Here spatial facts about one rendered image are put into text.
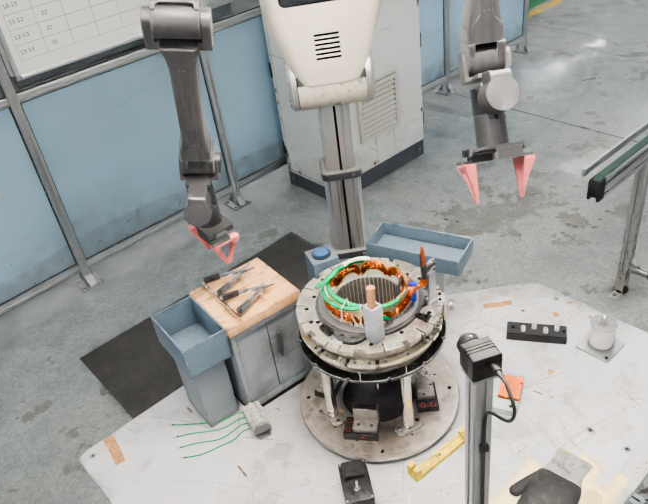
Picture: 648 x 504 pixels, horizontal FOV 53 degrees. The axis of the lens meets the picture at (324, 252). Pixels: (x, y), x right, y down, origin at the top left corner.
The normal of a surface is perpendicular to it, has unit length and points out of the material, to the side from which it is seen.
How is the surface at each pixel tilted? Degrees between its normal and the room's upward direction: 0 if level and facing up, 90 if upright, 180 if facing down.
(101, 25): 90
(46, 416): 0
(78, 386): 0
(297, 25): 90
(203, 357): 90
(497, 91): 60
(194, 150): 117
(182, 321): 90
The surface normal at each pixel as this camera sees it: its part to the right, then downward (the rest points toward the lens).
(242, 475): -0.12, -0.81
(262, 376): 0.60, 0.41
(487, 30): 0.08, 0.52
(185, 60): 0.06, 0.89
